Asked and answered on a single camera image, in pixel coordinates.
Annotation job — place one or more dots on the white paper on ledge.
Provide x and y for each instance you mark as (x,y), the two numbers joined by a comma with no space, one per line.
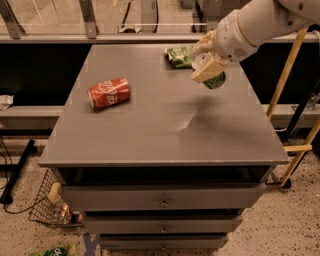
(6,101)

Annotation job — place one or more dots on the top grey drawer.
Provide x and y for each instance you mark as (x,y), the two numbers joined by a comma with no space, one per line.
(169,197)

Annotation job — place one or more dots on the green soda can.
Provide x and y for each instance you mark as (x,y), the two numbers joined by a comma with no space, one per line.
(215,82)

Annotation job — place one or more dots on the grey drawer cabinet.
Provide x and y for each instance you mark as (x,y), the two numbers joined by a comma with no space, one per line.
(171,131)

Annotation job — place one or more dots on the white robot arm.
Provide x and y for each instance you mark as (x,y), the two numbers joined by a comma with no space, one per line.
(263,20)

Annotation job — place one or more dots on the red cola can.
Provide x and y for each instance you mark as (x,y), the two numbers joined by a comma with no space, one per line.
(107,93)

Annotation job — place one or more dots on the grey drawer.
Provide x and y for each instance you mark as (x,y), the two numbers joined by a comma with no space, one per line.
(169,197)
(162,224)
(162,242)

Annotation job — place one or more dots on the middle grey drawer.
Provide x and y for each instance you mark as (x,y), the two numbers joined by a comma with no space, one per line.
(162,224)

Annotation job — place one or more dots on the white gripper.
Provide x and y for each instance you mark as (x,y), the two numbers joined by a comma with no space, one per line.
(229,40)

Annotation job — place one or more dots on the black wire basket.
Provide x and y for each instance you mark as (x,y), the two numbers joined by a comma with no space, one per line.
(49,208)

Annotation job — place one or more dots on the bottom grey drawer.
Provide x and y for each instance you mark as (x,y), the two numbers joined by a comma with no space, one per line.
(162,242)

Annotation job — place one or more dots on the green bag on floor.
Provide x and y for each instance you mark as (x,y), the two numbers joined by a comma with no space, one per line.
(68,250)

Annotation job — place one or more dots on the green chip bag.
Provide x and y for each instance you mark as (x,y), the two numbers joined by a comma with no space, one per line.
(179,56)

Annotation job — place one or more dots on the black floor stand leg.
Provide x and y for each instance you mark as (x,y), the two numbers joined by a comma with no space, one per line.
(16,169)

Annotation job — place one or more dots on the grey metal railing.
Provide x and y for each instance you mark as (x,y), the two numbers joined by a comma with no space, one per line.
(110,20)

